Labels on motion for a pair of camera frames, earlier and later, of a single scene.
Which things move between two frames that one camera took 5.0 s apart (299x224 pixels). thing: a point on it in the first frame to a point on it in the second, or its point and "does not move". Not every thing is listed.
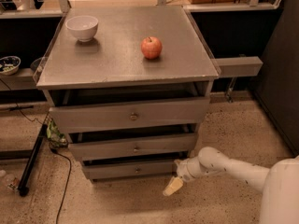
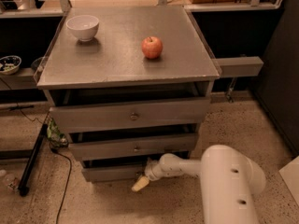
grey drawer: x=129 y=115 does not move
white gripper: x=184 y=171 to x=152 y=172
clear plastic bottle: x=11 y=181 does not move
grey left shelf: x=21 y=79 does not move
